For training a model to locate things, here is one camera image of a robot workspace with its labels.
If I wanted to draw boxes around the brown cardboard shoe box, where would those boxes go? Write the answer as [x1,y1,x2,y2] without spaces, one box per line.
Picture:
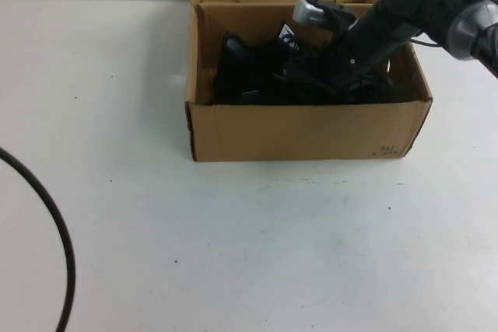
[184,0,433,162]

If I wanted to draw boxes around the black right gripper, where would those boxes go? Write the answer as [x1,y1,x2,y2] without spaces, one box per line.
[307,0,414,100]

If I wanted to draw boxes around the black sneaker white tongue logo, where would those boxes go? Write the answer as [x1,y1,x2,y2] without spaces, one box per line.
[219,20,312,106]

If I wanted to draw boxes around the black knit sneaker grey stripes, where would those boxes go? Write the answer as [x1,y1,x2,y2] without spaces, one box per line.
[240,38,394,106]

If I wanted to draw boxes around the black left camera cable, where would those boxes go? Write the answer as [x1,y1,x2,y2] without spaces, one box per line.
[0,147,77,332]

